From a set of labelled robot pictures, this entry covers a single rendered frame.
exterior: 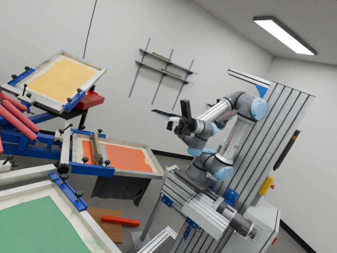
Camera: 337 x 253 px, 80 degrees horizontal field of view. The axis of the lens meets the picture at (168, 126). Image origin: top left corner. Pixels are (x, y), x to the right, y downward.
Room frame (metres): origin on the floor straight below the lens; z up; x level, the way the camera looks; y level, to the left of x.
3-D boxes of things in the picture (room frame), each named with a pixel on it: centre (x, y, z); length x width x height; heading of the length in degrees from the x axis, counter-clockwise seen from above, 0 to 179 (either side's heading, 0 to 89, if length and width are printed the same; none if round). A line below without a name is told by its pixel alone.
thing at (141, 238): (1.86, -0.22, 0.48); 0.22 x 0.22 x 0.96; 31
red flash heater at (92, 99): (2.55, 1.25, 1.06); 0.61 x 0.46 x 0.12; 1
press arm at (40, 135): (1.38, 0.81, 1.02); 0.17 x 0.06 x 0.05; 121
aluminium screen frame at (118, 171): (1.67, 0.32, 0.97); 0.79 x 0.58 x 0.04; 121
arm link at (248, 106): (1.18, -0.39, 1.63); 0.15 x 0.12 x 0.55; 38
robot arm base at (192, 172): (1.28, -0.31, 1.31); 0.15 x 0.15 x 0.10
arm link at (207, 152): (1.28, -0.31, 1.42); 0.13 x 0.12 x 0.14; 38
